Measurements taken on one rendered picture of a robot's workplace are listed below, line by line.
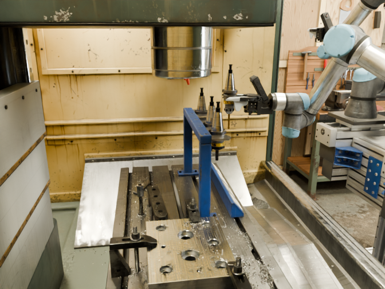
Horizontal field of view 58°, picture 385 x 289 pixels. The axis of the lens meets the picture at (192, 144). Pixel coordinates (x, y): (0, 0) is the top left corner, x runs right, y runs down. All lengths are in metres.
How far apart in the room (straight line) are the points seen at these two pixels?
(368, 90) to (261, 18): 1.11
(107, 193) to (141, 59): 0.73
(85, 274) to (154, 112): 0.92
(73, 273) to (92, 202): 0.43
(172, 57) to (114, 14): 0.16
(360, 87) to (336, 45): 0.50
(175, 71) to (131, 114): 1.14
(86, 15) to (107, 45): 1.13
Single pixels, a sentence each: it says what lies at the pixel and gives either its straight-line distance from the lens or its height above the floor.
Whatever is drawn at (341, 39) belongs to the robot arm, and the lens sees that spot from 1.40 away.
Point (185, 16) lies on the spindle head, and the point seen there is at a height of 1.59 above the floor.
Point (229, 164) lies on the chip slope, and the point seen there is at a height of 0.82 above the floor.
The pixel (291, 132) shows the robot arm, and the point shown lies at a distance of 1.55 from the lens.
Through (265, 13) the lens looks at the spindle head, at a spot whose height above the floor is 1.60.
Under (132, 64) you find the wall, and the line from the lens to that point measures 1.92.
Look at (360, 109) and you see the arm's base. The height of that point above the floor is 1.20.
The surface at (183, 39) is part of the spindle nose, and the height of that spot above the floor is 1.54.
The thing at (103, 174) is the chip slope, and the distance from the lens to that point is 1.98.
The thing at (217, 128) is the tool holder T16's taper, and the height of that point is 1.24.
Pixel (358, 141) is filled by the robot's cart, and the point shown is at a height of 1.06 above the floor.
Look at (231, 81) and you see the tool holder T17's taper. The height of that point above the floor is 1.37.
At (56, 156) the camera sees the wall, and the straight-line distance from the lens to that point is 2.09.
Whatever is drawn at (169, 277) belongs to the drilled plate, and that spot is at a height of 0.99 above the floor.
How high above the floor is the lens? 1.55
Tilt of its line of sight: 18 degrees down
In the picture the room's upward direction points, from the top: straight up
